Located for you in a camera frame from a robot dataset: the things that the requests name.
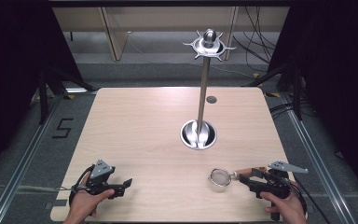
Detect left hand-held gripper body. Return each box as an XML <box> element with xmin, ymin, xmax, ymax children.
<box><xmin>85</xmin><ymin>159</ymin><xmax>120</xmax><ymax>200</ymax></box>

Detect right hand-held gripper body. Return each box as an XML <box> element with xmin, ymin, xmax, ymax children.
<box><xmin>249</xmin><ymin>160</ymin><xmax>310</xmax><ymax>200</ymax></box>

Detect mesh strainer with wooden handle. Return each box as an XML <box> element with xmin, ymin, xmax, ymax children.
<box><xmin>207</xmin><ymin>166</ymin><xmax>269</xmax><ymax>189</ymax></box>

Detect person's right hand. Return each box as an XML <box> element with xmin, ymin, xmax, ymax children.
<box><xmin>259</xmin><ymin>189</ymin><xmax>309</xmax><ymax>224</ymax></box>

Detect person's left hand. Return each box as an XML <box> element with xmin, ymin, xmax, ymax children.
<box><xmin>69</xmin><ymin>171</ymin><xmax>116</xmax><ymax>222</ymax></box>

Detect black stand legs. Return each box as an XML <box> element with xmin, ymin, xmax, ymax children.
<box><xmin>37</xmin><ymin>60</ymin><xmax>97</xmax><ymax>126</ymax></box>
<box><xmin>244</xmin><ymin>59</ymin><xmax>304</xmax><ymax>121</ymax></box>

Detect metal utensil hanging rack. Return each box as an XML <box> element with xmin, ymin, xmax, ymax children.
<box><xmin>179</xmin><ymin>28</ymin><xmax>237</xmax><ymax>151</ymax></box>

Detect dark curtain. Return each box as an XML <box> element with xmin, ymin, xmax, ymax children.
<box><xmin>0</xmin><ymin>0</ymin><xmax>86</xmax><ymax>183</ymax></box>
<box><xmin>266</xmin><ymin>0</ymin><xmax>358</xmax><ymax>197</ymax></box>

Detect light wooden furniture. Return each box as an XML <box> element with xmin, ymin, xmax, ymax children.
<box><xmin>52</xmin><ymin>6</ymin><xmax>291</xmax><ymax>62</ymax></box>

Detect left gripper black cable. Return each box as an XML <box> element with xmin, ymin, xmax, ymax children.
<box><xmin>54</xmin><ymin>164</ymin><xmax>95</xmax><ymax>208</ymax></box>

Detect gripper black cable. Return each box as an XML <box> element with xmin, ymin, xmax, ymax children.
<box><xmin>287</xmin><ymin>175</ymin><xmax>334</xmax><ymax>224</ymax></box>
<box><xmin>54</xmin><ymin>164</ymin><xmax>95</xmax><ymax>208</ymax></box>

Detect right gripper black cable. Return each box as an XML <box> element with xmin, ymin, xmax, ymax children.
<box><xmin>287</xmin><ymin>175</ymin><xmax>334</xmax><ymax>224</ymax></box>

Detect aluminium floor rail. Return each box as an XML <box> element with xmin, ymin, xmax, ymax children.
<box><xmin>280</xmin><ymin>92</ymin><xmax>358</xmax><ymax>224</ymax></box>
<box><xmin>0</xmin><ymin>92</ymin><xmax>63</xmax><ymax>224</ymax></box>

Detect black floor cables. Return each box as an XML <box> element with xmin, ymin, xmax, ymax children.
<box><xmin>232</xmin><ymin>6</ymin><xmax>282</xmax><ymax>65</ymax></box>

